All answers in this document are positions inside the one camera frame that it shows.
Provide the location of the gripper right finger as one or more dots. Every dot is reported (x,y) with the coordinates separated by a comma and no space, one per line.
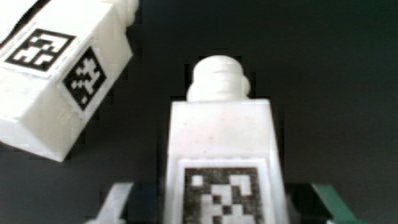
(341,215)

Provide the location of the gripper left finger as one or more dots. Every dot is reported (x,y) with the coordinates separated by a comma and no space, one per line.
(110,211)

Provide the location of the white leg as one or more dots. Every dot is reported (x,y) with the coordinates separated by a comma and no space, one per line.
(224,186)
(62,59)

